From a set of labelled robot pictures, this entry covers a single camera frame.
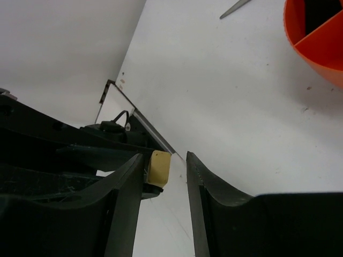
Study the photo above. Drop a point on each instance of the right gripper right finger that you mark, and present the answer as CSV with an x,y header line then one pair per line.
x,y
229,222

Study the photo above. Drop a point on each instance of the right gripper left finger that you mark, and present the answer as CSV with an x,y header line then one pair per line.
x,y
99,220

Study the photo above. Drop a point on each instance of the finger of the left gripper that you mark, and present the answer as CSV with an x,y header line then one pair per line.
x,y
108,159

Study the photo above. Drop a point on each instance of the small tan eraser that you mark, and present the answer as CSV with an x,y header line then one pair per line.
x,y
158,168

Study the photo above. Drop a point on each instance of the black handled scissors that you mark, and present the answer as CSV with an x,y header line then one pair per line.
x,y
234,8

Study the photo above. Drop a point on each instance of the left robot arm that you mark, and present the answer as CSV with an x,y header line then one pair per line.
x,y
46,160

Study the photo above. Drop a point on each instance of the orange round compartment organizer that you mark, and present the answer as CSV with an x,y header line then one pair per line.
x,y
314,30

